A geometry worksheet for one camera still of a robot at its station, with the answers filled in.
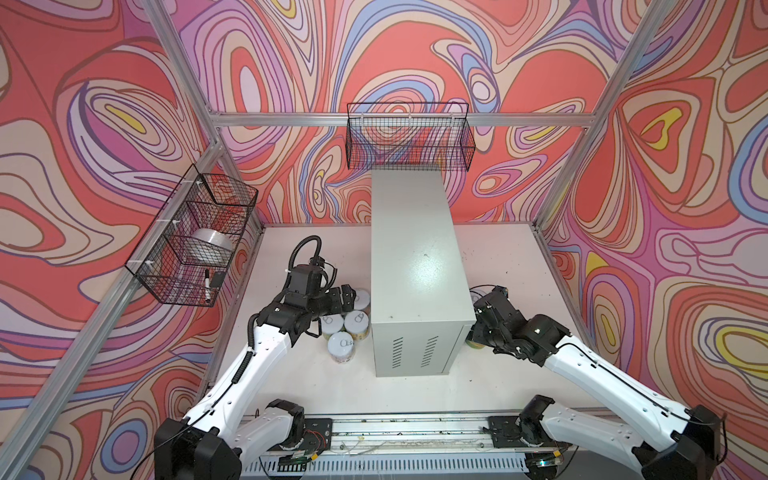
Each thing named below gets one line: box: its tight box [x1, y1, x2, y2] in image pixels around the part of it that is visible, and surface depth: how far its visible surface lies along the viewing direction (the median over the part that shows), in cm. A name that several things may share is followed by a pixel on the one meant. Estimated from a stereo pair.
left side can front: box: [328, 331, 354, 364], surface depth 84 cm
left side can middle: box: [321, 313, 344, 335], surface depth 89 cm
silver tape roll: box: [191, 228, 234, 254], surface depth 75 cm
